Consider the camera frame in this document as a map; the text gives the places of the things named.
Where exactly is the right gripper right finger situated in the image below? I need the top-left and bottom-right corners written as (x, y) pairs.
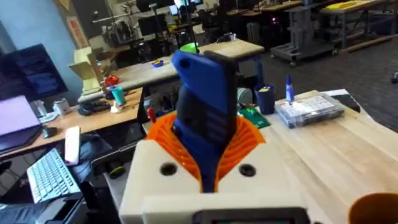
top-left (216, 116), bottom-right (305, 198)

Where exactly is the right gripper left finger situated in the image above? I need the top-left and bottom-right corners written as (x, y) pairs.
top-left (119, 113), bottom-right (205, 224)

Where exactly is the green board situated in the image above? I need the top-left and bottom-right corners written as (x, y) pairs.
top-left (238, 106), bottom-right (271, 129)

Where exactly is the dark blue cup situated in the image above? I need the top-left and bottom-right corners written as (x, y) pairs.
top-left (254, 83), bottom-right (276, 116)

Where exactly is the grey tape roll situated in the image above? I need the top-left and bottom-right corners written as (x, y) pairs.
top-left (236, 87), bottom-right (254, 107)

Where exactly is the clear plastic parts box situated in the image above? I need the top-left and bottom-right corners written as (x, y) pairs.
top-left (274, 92), bottom-right (346, 129)

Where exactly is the wooden side desk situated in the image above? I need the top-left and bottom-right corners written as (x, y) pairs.
top-left (0, 86), bottom-right (144, 160)

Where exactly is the white flat remote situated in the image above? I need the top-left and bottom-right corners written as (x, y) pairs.
top-left (63, 125), bottom-right (81, 167)

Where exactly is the teal cup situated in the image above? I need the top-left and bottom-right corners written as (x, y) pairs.
top-left (111, 86), bottom-right (126, 106)

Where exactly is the small blue glue bottle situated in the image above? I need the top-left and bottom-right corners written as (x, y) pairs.
top-left (285, 74), bottom-right (295, 103)

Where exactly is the white keyboard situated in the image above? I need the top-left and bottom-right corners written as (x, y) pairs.
top-left (26, 147), bottom-right (83, 204)

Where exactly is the pale wooden table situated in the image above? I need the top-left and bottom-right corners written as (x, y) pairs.
top-left (77, 39), bottom-right (266, 104)

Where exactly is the black computer mouse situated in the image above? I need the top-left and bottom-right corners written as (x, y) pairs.
top-left (42, 126), bottom-right (58, 139)

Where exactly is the black mat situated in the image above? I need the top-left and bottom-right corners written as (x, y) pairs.
top-left (331, 93), bottom-right (362, 113)

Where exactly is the open cardboard box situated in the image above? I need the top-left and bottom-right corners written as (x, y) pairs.
top-left (68, 46), bottom-right (104, 96)

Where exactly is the orange-brown cup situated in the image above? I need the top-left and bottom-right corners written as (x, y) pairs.
top-left (348, 192), bottom-right (398, 224)

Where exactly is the grey wheeled cart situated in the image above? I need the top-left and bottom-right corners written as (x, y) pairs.
top-left (270, 4), bottom-right (340, 67)

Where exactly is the green bowl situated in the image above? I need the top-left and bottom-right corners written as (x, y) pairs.
top-left (179, 42), bottom-right (200, 54)

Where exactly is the open laptop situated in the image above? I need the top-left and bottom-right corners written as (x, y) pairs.
top-left (0, 95), bottom-right (44, 156)

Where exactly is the dark monitor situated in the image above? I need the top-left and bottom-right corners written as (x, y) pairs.
top-left (0, 43), bottom-right (70, 101)

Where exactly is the red-handled tool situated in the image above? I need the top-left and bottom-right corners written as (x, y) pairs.
top-left (147, 107), bottom-right (157, 125)

